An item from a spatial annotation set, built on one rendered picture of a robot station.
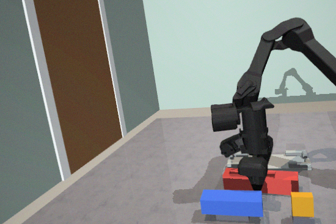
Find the yellow cube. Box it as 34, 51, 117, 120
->
291, 192, 314, 217

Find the red rectangular block with two square slots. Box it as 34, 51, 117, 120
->
222, 168, 299, 195

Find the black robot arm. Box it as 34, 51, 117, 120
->
211, 17, 336, 157

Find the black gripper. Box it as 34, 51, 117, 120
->
237, 127, 274, 190

